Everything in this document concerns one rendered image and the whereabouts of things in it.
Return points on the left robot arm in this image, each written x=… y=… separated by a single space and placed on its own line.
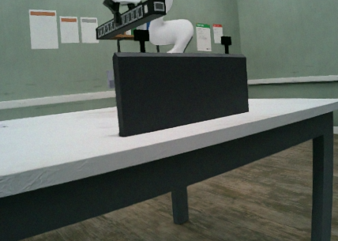
x=178 y=32

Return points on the black rack pdu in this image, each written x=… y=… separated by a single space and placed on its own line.
x=141 y=14

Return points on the black rectangular block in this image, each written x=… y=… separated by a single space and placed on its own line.
x=160 y=90

